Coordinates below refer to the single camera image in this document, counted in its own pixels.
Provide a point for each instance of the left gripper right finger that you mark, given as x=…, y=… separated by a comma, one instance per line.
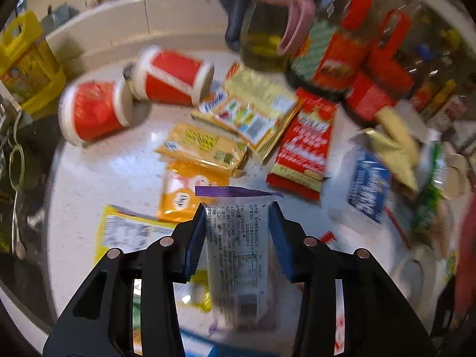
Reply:
x=378, y=319

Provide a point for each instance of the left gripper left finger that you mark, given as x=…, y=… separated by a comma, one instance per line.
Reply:
x=98, y=319

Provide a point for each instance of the clear purple-edged wrapper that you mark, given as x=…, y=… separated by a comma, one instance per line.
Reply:
x=239, y=257

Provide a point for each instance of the yellow Enaak snack packet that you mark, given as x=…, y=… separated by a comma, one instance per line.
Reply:
x=251, y=106

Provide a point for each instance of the red paper cup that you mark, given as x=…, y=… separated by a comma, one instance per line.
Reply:
x=169, y=77
x=91, y=110

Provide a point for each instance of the yellow noodle packet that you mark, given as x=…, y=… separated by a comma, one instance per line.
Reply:
x=120, y=228

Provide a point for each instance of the white blue plastic box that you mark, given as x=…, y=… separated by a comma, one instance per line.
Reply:
x=359, y=191

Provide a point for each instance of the orange cartoon packet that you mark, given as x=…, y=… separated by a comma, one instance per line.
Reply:
x=178, y=202

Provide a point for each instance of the red gold wafer packet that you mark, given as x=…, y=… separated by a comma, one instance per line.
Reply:
x=302, y=158

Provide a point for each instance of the green snack bag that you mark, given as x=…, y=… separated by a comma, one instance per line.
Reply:
x=429, y=199

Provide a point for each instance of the steel sink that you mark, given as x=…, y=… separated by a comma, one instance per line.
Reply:
x=28, y=150

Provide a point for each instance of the yellow cracker packet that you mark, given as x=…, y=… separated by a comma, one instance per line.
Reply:
x=198, y=146

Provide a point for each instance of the red lid sauce jar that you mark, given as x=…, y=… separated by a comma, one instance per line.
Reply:
x=381, y=81

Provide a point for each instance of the red cap soy bottle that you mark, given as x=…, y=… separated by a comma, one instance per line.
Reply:
x=334, y=48

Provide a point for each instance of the yellow detergent jug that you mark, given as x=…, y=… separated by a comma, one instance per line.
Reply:
x=29, y=69

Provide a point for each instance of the glass jar pink lid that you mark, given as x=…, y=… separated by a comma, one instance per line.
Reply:
x=273, y=31

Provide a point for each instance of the white plastic ring lid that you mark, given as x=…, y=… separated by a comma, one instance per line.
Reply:
x=417, y=277

